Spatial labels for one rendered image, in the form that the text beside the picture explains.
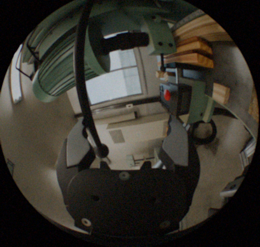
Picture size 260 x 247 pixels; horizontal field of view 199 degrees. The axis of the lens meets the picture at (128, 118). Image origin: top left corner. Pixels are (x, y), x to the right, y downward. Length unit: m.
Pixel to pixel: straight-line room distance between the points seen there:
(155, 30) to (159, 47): 0.06
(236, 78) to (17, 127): 1.80
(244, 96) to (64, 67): 0.38
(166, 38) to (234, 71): 0.18
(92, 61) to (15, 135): 1.54
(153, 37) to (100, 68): 0.16
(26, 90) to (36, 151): 1.01
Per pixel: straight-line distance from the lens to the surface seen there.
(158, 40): 0.23
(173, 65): 0.21
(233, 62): 0.22
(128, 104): 1.55
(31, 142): 1.61
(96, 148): 0.16
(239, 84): 0.21
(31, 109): 1.67
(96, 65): 0.18
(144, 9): 0.27
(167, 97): 0.20
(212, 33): 0.21
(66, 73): 0.22
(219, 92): 0.19
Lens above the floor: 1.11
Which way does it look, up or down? 6 degrees up
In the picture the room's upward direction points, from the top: 100 degrees counter-clockwise
